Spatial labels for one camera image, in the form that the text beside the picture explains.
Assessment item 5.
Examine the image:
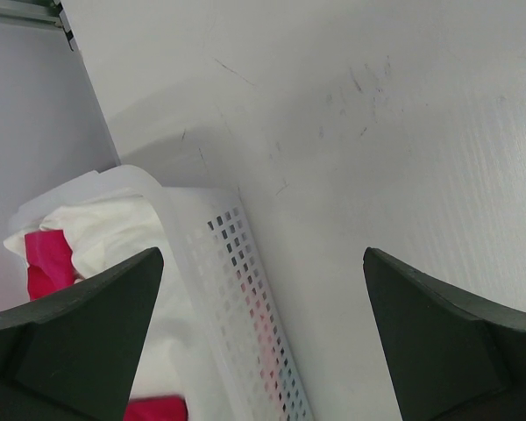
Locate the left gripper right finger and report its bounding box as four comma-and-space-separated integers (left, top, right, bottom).
363, 248, 526, 420

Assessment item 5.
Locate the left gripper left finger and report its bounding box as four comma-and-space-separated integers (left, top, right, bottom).
0, 248, 164, 420

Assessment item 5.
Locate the magenta t-shirt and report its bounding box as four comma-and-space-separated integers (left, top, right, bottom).
24, 230, 188, 420

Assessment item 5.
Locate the pale pink white garment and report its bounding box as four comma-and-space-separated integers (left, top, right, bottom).
4, 195, 194, 402

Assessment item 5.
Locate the white laundry basket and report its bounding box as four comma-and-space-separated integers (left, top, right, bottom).
9, 165, 313, 420

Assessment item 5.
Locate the left aluminium corner profile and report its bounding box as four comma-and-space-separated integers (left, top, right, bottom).
0, 0, 77, 51

